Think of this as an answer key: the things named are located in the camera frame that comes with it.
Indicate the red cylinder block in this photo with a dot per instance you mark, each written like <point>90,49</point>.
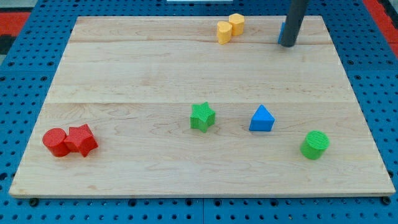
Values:
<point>53,140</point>

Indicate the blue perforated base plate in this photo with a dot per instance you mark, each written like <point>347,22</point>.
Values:
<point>28,69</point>

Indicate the red star block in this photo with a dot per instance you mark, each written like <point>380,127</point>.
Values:
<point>81,139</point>

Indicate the yellow heart block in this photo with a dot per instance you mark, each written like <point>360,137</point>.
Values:
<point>224,32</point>

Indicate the green star block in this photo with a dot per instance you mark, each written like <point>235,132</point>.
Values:
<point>202,117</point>

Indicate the yellow hexagon block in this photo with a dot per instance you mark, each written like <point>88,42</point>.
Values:
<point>237,21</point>

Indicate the blue cube block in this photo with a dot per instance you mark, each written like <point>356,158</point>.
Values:
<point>281,33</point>

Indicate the green cylinder block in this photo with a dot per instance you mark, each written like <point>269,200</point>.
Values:
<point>314,145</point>

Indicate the blue triangle block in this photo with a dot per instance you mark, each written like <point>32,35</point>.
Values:
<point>262,120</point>

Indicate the light wooden board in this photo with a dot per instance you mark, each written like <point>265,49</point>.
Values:
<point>133,81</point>

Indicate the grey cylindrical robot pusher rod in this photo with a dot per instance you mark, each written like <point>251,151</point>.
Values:
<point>293,22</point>

